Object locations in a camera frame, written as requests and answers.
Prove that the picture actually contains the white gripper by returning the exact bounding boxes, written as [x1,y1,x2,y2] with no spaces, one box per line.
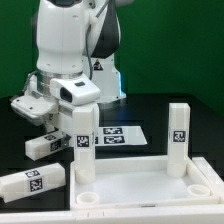
[9,86,100,135]

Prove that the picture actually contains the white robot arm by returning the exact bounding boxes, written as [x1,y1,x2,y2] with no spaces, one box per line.
[11,0,134,125]

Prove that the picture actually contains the white front obstacle bar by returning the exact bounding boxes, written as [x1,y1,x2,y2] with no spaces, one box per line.
[0,205,224,224]

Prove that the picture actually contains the white right obstacle bar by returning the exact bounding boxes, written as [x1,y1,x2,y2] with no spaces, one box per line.
[193,157,224,204]

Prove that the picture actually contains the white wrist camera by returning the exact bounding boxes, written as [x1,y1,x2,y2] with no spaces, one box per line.
[50,74,100,106]

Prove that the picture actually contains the white paper with markers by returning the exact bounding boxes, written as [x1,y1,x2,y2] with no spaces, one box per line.
[95,126,147,146]

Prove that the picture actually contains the white desk top panel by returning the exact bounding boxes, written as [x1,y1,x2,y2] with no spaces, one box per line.
[70,156,221,210]

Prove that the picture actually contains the white obstacle bar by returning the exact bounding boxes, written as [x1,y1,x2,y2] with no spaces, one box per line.
[0,205,224,224]
[193,157,224,204]

